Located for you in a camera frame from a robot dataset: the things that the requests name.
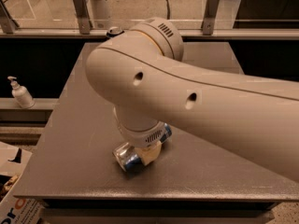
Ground middle metal railing bracket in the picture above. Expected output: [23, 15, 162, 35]
[73, 0, 92, 35]

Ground blue pepsi can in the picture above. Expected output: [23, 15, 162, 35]
[107, 26, 124, 38]

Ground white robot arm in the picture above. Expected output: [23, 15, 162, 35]
[85, 18, 299, 180]

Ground white cardboard box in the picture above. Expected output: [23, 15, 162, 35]
[0, 142, 41, 224]

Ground left metal railing bracket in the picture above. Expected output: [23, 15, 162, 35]
[0, 0, 19, 34]

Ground white pump dispenser bottle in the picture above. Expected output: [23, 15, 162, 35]
[7, 76, 35, 108]

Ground metal railing bracket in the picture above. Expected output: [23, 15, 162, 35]
[0, 0, 19, 34]
[73, 0, 92, 35]
[202, 0, 220, 35]

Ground silver blue redbull can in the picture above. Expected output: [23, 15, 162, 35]
[113, 123, 172, 172]

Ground right metal railing bracket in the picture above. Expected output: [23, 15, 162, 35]
[202, 0, 220, 35]

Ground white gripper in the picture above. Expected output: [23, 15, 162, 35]
[118, 121, 165, 166]

